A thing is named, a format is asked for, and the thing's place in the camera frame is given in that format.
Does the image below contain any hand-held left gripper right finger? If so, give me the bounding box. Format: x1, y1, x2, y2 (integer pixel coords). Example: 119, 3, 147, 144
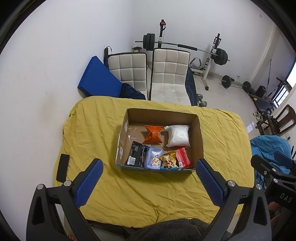
195, 159, 272, 241

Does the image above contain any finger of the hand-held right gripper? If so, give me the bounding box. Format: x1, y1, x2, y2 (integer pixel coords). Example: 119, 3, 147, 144
251, 155, 290, 183
275, 151, 296, 169

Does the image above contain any black packet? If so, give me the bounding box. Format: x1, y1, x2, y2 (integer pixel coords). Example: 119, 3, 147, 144
124, 141, 148, 167

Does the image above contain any black blue bench pad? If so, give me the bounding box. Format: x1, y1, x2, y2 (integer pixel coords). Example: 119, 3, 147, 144
185, 68, 198, 106

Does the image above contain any dark blue cloth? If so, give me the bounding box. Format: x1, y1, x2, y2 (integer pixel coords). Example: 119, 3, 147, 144
119, 83, 146, 100

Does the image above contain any person's right hand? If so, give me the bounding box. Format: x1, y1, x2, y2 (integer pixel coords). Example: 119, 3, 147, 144
268, 201, 282, 233

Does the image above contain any gold patterned snack packet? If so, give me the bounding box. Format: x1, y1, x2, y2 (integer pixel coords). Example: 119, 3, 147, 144
159, 151, 179, 169

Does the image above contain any black exercise machine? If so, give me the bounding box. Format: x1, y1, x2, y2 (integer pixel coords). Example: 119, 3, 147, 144
248, 77, 292, 114

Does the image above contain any white padded chair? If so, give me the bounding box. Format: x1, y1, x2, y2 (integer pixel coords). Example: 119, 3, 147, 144
149, 48, 190, 106
108, 52, 148, 100

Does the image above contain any red packet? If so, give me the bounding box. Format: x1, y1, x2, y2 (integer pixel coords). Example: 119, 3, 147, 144
174, 146, 194, 169

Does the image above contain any barbell with black plates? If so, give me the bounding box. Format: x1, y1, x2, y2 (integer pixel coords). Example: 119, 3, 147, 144
135, 33, 230, 65

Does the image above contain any grey fleece clothing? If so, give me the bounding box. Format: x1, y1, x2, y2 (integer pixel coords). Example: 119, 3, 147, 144
133, 218, 210, 241

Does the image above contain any blue blanket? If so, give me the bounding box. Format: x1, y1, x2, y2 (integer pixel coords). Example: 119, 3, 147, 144
250, 136, 292, 183

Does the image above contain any white soft packet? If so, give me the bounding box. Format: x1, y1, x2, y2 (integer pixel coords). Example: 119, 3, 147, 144
164, 125, 190, 147

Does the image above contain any light blue tissue packet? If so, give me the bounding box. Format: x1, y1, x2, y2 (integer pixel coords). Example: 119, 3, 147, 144
144, 146, 163, 169

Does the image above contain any small barbell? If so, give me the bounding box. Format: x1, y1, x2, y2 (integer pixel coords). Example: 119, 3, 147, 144
220, 75, 252, 93

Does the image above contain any blue foam mat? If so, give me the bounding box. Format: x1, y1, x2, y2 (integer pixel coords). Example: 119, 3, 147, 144
77, 56, 123, 98

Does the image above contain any barbell on rack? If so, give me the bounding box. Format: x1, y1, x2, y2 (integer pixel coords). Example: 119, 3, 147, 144
158, 20, 221, 91

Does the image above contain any metal dumbbell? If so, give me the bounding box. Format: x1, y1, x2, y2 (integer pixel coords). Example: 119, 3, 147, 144
196, 93, 208, 107

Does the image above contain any black phone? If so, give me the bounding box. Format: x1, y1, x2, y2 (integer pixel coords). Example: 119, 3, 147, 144
56, 153, 70, 182

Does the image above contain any yellow tablecloth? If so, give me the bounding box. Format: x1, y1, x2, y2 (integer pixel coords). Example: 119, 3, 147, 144
54, 96, 255, 226

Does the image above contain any brown wooden chair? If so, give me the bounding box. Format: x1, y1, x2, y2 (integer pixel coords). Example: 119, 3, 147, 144
255, 104, 296, 136

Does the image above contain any cardboard box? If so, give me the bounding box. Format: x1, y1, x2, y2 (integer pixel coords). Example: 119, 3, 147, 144
115, 108, 204, 173

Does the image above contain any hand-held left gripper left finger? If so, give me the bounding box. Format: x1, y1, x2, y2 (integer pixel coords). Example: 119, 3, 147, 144
26, 159, 104, 241

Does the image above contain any orange snack packet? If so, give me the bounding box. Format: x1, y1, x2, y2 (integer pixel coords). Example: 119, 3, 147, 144
142, 125, 164, 144

